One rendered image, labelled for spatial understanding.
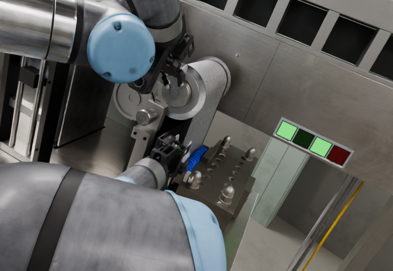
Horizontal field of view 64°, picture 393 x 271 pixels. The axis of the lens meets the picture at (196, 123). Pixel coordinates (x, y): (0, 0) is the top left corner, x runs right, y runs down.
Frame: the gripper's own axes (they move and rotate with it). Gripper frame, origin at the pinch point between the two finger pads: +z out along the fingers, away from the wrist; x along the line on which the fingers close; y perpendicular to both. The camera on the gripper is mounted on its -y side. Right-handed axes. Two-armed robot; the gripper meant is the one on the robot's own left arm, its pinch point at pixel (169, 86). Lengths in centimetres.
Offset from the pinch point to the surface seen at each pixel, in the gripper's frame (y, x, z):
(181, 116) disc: -3.0, -4.4, 7.5
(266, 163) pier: 49, -36, 177
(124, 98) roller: -4.8, 13.1, 10.2
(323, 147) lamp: 18, -44, 33
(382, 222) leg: 12, -79, 59
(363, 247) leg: 2, -79, 68
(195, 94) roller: 2.4, -5.9, 2.7
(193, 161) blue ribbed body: -8.1, -10.2, 25.3
